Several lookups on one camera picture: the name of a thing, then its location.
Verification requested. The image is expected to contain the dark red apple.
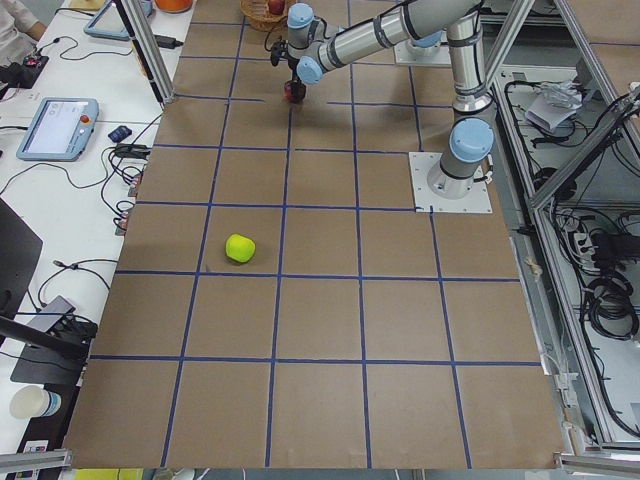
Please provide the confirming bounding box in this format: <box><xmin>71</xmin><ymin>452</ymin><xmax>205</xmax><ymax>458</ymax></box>
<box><xmin>284</xmin><ymin>80</ymin><xmax>307</xmax><ymax>104</ymax></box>

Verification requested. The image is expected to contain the aluminium frame post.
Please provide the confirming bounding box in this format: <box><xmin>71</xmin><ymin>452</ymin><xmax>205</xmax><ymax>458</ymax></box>
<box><xmin>114</xmin><ymin>0</ymin><xmax>175</xmax><ymax>105</ymax></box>

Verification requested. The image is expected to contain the red yellow apple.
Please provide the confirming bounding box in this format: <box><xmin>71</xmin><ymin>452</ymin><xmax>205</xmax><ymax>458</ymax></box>
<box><xmin>267</xmin><ymin>0</ymin><xmax>286</xmax><ymax>16</ymax></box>

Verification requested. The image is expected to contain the woven wicker basket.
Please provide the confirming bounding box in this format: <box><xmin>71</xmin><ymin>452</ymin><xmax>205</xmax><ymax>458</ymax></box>
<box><xmin>240</xmin><ymin>0</ymin><xmax>294</xmax><ymax>32</ymax></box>

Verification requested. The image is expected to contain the green apple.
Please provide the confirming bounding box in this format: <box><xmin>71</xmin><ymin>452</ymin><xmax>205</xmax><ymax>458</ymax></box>
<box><xmin>225</xmin><ymin>233</ymin><xmax>257</xmax><ymax>264</ymax></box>

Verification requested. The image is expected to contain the blue teach pendant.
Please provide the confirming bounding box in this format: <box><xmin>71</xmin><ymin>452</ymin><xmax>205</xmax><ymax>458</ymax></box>
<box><xmin>83</xmin><ymin>1</ymin><xmax>130</xmax><ymax>41</ymax></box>
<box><xmin>16</xmin><ymin>97</ymin><xmax>100</xmax><ymax>162</ymax></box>

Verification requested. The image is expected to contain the black power adapter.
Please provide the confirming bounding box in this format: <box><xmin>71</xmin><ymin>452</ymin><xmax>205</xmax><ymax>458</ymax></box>
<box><xmin>154</xmin><ymin>34</ymin><xmax>184</xmax><ymax>49</ymax></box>

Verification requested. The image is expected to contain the black monitor stand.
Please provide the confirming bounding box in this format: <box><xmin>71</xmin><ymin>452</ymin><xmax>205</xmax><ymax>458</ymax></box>
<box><xmin>1</xmin><ymin>202</ymin><xmax>98</xmax><ymax>386</ymax></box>

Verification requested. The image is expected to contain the orange bucket with lid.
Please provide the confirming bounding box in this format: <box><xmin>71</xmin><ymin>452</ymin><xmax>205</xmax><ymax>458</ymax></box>
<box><xmin>155</xmin><ymin>0</ymin><xmax>193</xmax><ymax>14</ymax></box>

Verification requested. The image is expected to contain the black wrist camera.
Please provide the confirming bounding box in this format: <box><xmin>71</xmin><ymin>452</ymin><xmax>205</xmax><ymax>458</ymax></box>
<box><xmin>270</xmin><ymin>39</ymin><xmax>288</xmax><ymax>67</ymax></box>

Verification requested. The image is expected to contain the white paper cup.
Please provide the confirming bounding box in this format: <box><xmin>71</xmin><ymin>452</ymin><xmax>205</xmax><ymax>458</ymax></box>
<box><xmin>9</xmin><ymin>385</ymin><xmax>62</xmax><ymax>419</ymax></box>

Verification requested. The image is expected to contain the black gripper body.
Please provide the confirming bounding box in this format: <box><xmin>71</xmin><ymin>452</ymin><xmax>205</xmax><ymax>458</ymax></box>
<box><xmin>287</xmin><ymin>57</ymin><xmax>302</xmax><ymax>83</ymax></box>

